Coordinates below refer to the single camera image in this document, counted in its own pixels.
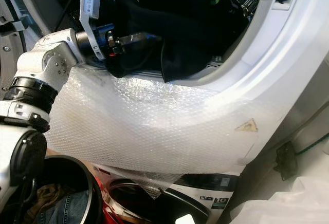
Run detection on perforated grey lint filter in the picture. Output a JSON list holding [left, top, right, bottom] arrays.
[[190, 58, 220, 73]]

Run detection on brown cloth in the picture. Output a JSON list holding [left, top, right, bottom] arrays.
[[28, 182, 63, 212]]

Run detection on black laundry basket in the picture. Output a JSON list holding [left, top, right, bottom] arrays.
[[21, 154, 105, 224]]

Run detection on red plastic basket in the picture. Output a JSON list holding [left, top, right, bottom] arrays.
[[92, 164, 109, 224]]

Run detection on yellow triangle warning sticker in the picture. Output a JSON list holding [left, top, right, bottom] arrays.
[[234, 118, 259, 133]]

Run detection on grey round machine door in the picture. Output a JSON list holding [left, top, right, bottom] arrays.
[[0, 0, 27, 94]]

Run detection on black wall bracket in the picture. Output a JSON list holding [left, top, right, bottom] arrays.
[[275, 140, 299, 181]]

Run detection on white washer with black panel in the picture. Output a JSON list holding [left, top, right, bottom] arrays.
[[95, 164, 245, 224]]

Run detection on white front-load drum machine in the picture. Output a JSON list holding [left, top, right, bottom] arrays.
[[0, 0, 329, 176]]

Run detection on thin green wire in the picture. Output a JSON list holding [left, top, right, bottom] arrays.
[[295, 136, 329, 156]]

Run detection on clear bubble wrap sheet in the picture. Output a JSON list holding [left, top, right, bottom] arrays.
[[43, 64, 279, 199]]

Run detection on blue jeans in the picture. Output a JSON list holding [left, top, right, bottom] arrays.
[[38, 188, 91, 224]]

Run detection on dark round washer door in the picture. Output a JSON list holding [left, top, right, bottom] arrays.
[[107, 180, 209, 224]]

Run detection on white plastic bag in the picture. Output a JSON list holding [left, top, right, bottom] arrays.
[[228, 175, 329, 224]]

